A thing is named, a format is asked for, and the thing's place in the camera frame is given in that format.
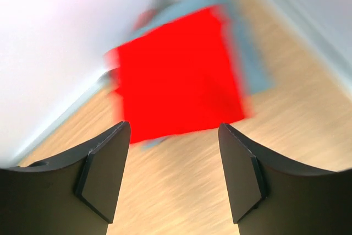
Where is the folded grey-blue t-shirt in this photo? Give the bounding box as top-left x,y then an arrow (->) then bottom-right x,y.
120,0 -> 276,152

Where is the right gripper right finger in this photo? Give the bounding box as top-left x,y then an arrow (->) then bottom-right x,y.
218,123 -> 351,235

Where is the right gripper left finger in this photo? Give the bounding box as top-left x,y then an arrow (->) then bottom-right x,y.
1,122 -> 130,234

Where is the red t-shirt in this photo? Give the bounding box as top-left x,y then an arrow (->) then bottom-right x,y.
106,4 -> 251,143

